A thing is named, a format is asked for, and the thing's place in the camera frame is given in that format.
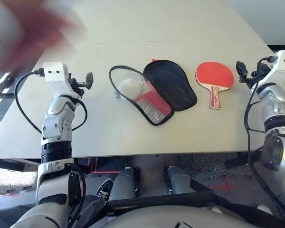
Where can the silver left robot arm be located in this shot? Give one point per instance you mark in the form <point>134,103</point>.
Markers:
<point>54,123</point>

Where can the black red paddle case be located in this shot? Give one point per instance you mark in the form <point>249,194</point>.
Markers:
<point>171,88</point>

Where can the grey robot right leg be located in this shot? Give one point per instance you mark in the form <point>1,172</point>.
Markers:
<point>178,178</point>

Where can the grey robot leg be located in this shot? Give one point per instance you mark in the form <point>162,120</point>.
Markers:
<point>178,178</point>
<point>123,183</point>

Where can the black table crossbar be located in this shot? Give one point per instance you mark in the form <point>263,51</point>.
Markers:
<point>9,165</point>

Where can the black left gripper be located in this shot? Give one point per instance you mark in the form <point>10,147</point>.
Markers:
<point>76,85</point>

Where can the white perforated shoe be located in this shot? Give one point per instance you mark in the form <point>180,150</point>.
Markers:
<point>264,209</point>

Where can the dark speckled carpet tile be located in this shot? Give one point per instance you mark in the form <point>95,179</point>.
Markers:
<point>204,166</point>

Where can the blurred person hand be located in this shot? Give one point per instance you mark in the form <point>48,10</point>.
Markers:
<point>33,26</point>

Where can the beige foam floor mat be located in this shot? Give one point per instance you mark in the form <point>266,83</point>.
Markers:
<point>12,180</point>

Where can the black white sneaker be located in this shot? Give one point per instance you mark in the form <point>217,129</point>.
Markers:
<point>104,188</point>

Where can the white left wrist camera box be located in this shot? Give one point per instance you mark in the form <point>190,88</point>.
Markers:
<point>54,72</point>

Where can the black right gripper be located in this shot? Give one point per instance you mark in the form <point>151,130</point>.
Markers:
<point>254,79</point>

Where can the grey robot left leg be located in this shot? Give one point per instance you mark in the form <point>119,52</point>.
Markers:
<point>123,183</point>

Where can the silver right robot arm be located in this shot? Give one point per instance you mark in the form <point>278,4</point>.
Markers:
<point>275,114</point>

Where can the grey robot torso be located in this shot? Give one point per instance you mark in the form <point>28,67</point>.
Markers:
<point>156,219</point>

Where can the red ping-pong paddle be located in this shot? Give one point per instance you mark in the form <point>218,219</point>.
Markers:
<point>213,74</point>

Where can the black support bar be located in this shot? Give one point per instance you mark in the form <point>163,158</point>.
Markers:
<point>156,202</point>

